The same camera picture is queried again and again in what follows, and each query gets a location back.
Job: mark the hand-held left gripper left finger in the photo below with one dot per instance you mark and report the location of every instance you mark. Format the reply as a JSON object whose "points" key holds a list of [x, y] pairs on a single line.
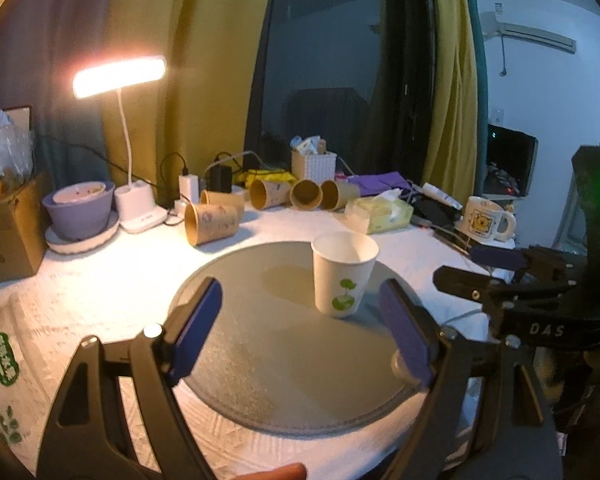
{"points": [[195, 332]]}

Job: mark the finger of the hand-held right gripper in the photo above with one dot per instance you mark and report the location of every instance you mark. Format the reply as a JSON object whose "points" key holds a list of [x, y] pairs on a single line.
{"points": [[497, 258], [460, 285]]}

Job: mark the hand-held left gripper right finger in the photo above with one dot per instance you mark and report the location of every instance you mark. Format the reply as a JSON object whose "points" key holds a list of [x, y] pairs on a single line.
{"points": [[405, 335]]}

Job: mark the white cup with green print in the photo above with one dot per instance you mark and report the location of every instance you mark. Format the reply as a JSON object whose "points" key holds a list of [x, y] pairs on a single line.
{"points": [[344, 280]]}

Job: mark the brown paper cup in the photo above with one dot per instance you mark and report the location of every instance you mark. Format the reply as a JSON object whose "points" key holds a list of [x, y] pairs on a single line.
{"points": [[269, 193], [306, 194], [225, 198], [339, 195], [212, 223]]}

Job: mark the person's left hand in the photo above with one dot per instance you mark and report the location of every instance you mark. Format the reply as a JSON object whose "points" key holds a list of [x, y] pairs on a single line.
{"points": [[275, 473]]}

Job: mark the white mug with bear print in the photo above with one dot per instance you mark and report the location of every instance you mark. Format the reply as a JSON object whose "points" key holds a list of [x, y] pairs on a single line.
{"points": [[482, 222]]}

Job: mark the grey round mat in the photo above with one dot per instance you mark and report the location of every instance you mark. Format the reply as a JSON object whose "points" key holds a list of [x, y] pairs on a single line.
{"points": [[280, 355]]}

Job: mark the white tube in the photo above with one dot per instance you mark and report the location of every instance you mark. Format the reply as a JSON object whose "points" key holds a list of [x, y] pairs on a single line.
{"points": [[437, 193]]}

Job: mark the black monitor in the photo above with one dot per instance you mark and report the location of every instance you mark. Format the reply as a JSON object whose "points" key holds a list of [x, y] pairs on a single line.
{"points": [[510, 157]]}

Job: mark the yellow tissue pack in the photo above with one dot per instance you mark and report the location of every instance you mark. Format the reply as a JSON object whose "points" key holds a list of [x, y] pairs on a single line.
{"points": [[382, 212]]}

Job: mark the purple cloth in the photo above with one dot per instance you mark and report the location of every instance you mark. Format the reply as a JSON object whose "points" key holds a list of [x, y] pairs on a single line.
{"points": [[380, 182]]}

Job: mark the white desk lamp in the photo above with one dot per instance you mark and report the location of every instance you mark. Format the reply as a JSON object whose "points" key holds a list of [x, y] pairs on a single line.
{"points": [[137, 207]]}

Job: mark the white plate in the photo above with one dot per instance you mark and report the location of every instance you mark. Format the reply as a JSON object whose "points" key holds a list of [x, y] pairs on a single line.
{"points": [[82, 246]]}

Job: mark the white charger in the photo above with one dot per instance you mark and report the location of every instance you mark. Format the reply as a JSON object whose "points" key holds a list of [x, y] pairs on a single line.
{"points": [[189, 187]]}

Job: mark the black power adapter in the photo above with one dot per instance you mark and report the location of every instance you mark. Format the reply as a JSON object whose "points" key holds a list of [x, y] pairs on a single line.
{"points": [[220, 179]]}

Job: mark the purple bowl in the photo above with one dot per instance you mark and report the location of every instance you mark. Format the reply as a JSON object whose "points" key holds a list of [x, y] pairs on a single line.
{"points": [[77, 210]]}

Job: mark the yellow packet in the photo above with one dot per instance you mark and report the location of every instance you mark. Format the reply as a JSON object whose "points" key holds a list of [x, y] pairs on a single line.
{"points": [[272, 176]]}

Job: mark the yellow curtain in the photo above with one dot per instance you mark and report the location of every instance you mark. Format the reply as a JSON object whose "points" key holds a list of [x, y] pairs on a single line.
{"points": [[180, 20], [455, 85]]}

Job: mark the white woven basket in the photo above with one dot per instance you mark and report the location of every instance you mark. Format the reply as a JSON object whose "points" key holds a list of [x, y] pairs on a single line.
{"points": [[314, 166]]}

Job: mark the white packet with green label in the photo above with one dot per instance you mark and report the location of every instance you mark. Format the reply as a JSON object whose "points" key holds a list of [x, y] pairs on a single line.
{"points": [[2, 365]]}

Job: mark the cardboard box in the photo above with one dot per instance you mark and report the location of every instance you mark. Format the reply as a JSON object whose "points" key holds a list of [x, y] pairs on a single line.
{"points": [[10, 240]]}

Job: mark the white air conditioner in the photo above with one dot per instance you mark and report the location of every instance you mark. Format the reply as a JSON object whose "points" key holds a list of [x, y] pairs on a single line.
{"points": [[530, 30]]}

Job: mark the clear plastic bag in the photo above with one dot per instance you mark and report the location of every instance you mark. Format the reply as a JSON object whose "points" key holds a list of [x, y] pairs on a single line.
{"points": [[2, 155]]}

